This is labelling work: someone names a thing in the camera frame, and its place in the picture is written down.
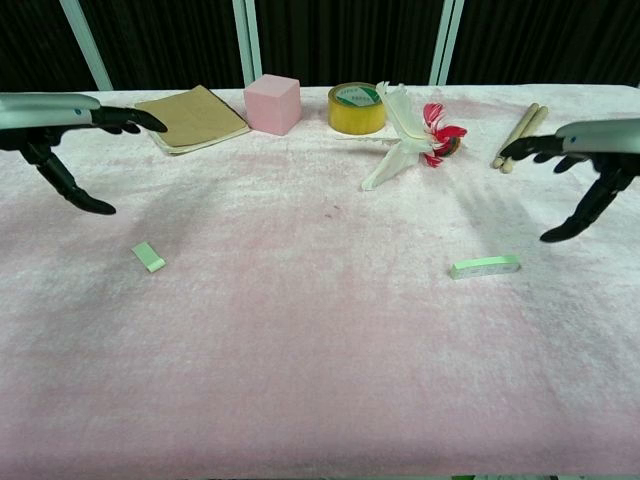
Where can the right black-silver robot hand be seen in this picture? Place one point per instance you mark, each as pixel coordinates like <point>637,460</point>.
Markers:
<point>605,140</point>

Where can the left black-silver robot hand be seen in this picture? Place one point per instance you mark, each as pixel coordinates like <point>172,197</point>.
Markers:
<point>45,110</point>

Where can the green rectangular block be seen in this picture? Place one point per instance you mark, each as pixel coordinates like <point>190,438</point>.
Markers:
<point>482,267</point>

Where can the small green eraser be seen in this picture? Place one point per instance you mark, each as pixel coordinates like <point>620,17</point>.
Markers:
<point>148,256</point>

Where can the wooden stick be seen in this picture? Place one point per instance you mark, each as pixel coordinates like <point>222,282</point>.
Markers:
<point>517,130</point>
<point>530,132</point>

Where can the brown spiral notebook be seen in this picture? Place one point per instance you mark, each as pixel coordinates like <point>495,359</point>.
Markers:
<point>197,120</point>

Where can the white and red feather shuttlecock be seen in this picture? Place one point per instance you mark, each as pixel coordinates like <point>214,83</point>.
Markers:
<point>405,135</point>

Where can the pink foam cube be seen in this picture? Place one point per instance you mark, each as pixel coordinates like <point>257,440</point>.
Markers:
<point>270,107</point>

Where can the yellow packing tape roll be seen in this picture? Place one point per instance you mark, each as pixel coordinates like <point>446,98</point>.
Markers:
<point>356,117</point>

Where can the black curtain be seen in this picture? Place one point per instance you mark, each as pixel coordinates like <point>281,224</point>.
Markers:
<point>350,40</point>

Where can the pink fuzzy tablecloth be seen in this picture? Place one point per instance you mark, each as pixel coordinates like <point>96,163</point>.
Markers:
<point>310,325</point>

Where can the white aluminium frame post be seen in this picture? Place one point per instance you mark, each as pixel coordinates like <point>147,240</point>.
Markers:
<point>248,42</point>
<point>87,45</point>
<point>446,42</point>

